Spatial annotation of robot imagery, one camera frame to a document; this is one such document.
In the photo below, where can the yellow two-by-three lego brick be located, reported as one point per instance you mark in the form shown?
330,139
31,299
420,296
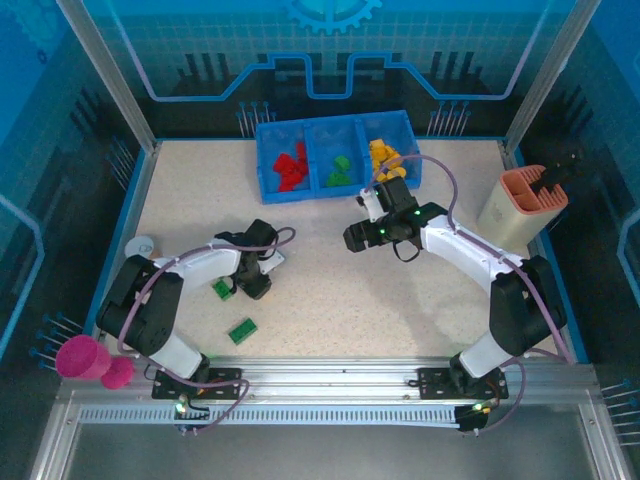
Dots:
377,149

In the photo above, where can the aluminium frame post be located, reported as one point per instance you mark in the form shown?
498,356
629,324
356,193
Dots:
112,75
548,75

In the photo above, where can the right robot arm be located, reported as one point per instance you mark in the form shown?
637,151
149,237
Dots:
465,245

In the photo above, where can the small tan cup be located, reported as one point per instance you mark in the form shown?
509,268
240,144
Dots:
140,246

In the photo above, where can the black controller box with LED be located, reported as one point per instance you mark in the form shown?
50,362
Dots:
190,414
472,419

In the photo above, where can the black tool in holder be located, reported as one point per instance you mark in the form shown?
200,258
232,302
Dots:
552,177

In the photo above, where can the small yellow lego brick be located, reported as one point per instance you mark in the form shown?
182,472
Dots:
400,172

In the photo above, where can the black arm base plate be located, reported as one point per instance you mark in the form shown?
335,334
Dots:
225,380
435,382

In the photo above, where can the aluminium front rail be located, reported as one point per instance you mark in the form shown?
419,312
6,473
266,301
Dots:
325,380

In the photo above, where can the small green lego brick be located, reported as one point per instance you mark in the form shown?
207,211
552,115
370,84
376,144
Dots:
223,289

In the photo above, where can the beige holder with salmon rim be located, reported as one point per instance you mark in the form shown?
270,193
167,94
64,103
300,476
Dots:
515,220

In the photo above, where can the green sloped lego brick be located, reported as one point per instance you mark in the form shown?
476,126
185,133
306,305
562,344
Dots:
342,162

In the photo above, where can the green long lego brick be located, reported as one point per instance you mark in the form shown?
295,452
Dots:
242,331

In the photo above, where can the yellow tall square lego brick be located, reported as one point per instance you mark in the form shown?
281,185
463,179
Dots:
392,161

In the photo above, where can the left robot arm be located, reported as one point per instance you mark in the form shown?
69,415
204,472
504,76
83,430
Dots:
200,265

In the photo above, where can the magenta goblet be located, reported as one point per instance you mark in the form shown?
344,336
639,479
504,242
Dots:
80,357

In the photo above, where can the yellow cylinder lego piece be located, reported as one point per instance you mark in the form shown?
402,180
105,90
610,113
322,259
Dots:
384,176

